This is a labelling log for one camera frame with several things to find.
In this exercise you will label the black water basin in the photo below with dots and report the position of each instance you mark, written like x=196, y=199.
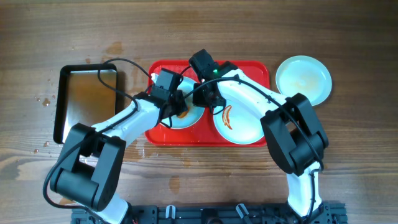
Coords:
x=82, y=98

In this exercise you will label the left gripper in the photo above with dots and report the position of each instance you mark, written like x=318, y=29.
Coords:
x=182, y=104

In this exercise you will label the light blue plate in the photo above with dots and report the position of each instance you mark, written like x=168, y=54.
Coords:
x=194, y=114
x=237, y=125
x=305, y=75

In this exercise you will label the orange green sponge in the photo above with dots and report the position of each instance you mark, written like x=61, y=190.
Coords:
x=183, y=114

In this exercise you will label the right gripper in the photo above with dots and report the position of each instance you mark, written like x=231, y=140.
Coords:
x=198, y=99

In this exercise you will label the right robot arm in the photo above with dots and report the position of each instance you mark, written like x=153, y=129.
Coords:
x=295, y=137

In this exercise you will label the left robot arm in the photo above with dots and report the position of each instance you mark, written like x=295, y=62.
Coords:
x=88, y=168

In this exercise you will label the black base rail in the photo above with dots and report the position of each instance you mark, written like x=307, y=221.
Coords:
x=261, y=214

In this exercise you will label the red plastic tray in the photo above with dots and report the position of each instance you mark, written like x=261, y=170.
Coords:
x=203, y=132

